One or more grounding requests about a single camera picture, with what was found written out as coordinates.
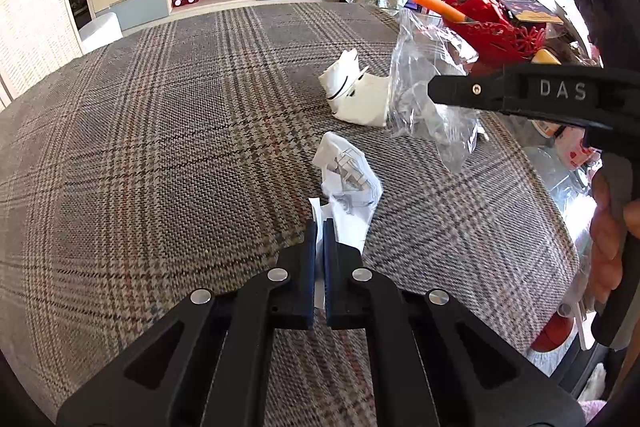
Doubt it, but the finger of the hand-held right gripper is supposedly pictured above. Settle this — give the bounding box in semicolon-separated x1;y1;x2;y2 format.
427;64;602;125

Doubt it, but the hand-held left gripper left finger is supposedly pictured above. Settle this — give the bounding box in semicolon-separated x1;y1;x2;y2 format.
56;219;318;427

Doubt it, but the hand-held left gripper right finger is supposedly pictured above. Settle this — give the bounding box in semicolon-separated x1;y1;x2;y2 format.
322;218;586;427

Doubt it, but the clear plastic bag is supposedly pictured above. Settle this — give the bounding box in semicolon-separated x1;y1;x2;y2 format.
389;4;488;174

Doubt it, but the white paper leaflet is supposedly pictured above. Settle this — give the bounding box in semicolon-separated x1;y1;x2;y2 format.
307;131;385;310

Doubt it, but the person's right hand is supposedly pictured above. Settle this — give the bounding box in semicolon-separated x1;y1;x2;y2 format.
589;178;624;313

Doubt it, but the red openwork plastic basket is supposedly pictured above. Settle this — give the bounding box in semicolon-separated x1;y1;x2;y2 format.
442;0;548;62

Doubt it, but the dark purple patterned box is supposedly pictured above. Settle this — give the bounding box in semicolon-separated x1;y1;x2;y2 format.
492;0;558;25

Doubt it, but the white bottle pink label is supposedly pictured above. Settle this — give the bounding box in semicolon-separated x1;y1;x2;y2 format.
552;122;601;170

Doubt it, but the clear plastic wrap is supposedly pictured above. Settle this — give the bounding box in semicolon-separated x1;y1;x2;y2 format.
525;144;601;258

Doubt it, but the crumpled white dark-printed wrapper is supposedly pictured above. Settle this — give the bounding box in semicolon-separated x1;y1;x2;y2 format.
318;49;391;128

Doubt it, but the brown plaid tablecloth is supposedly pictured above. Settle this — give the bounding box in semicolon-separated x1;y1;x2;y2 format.
0;2;581;427

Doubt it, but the red rounded object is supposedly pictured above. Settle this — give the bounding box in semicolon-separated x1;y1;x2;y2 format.
530;312;576;353

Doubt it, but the bamboo folding screen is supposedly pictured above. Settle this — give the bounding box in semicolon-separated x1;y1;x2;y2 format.
0;0;83;108

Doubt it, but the orange handled utility knife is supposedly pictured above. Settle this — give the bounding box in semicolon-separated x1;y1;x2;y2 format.
412;0;481;25

